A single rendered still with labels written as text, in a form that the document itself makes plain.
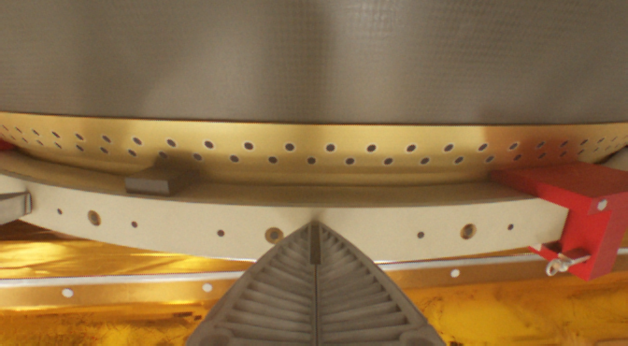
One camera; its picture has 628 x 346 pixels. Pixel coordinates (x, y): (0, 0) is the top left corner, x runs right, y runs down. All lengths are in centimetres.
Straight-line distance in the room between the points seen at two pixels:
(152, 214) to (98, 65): 11
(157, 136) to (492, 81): 25
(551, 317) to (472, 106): 35
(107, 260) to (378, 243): 29
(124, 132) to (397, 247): 24
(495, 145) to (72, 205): 37
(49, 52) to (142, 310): 28
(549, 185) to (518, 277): 21
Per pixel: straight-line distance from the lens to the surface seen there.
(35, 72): 28
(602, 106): 32
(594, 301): 55
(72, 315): 43
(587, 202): 26
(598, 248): 32
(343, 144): 19
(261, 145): 19
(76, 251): 38
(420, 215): 21
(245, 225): 20
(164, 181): 22
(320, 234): 17
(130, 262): 36
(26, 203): 34
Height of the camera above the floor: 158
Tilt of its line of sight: 14 degrees up
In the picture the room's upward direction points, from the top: 179 degrees counter-clockwise
